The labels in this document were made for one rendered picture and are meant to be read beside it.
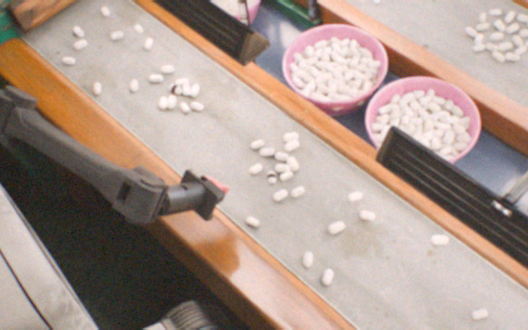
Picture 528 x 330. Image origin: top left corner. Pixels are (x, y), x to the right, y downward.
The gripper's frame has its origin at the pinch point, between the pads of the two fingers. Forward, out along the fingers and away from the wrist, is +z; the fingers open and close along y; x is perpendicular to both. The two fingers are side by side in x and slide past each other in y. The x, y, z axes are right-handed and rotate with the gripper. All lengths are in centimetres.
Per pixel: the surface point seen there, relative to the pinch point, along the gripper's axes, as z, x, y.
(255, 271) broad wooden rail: 1.0, 10.9, -15.0
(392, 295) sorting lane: 15.6, 1.8, -38.4
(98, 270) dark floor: 38, 80, 56
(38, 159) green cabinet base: 28, 56, 89
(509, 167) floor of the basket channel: 56, -24, -35
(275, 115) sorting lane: 28.1, -9.0, 13.8
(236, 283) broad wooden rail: -2.6, 14.0, -14.1
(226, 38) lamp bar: -1.1, -28.3, 14.8
